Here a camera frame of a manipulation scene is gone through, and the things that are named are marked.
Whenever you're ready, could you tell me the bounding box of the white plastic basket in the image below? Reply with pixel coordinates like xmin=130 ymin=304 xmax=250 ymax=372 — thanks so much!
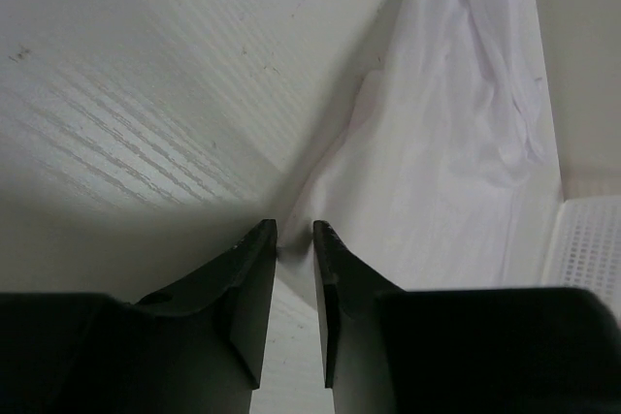
xmin=541 ymin=168 xmax=620 ymax=318

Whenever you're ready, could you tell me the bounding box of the white tank top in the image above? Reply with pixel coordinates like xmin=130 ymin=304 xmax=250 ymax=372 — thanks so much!
xmin=279 ymin=0 xmax=561 ymax=304

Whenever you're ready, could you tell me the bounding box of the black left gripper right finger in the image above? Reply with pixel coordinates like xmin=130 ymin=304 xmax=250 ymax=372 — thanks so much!
xmin=312 ymin=221 xmax=620 ymax=413

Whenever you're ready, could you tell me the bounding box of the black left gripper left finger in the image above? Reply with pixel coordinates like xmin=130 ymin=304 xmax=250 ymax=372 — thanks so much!
xmin=1 ymin=219 xmax=278 ymax=413

